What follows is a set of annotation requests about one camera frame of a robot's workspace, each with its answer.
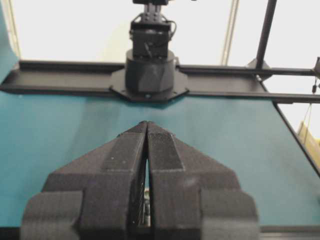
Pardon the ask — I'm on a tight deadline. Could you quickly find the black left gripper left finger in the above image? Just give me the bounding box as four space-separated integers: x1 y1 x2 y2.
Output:
20 121 147 240

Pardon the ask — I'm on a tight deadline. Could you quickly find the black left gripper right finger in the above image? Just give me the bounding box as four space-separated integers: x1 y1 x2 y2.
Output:
147 122 260 240

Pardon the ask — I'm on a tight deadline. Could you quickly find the black aluminium frame rail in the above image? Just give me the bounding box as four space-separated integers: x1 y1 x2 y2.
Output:
0 61 320 104

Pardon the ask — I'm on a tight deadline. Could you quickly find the black vertical frame post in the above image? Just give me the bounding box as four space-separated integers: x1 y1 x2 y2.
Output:
247 0 277 70

